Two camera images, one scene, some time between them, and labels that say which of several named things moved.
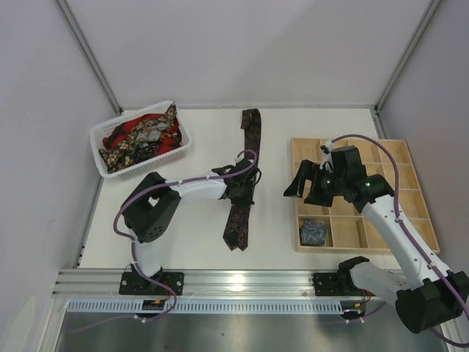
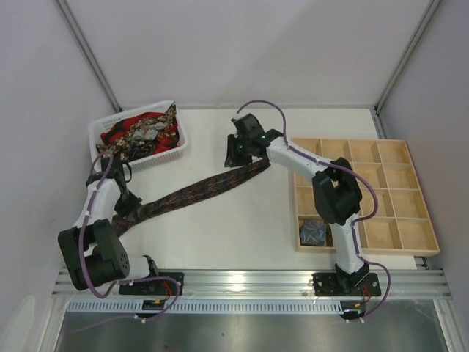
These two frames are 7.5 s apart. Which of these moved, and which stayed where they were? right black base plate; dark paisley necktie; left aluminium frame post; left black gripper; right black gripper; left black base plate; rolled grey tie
Moved: left black gripper; right black gripper; dark paisley necktie
Stayed: left black base plate; left aluminium frame post; rolled grey tie; right black base plate
